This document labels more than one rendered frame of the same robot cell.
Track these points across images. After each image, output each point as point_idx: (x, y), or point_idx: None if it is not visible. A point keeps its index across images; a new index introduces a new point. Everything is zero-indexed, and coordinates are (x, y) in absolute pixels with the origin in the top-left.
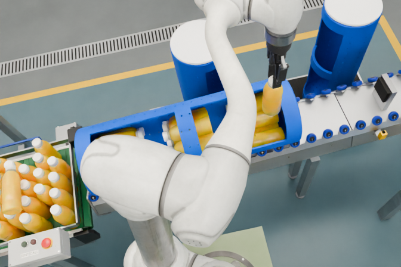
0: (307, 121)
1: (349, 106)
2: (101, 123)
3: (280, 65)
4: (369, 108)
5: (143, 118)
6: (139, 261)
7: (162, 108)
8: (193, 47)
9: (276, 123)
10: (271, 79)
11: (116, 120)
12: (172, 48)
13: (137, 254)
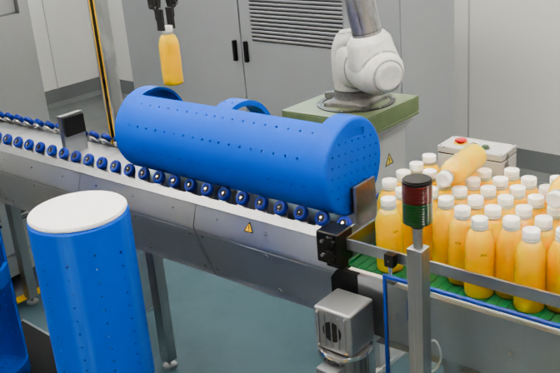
0: (134, 165)
1: (95, 157)
2: (299, 138)
3: None
4: (88, 151)
5: (262, 114)
6: (383, 32)
7: (232, 124)
8: (92, 206)
9: None
10: (167, 26)
11: (282, 134)
12: (108, 217)
13: (381, 37)
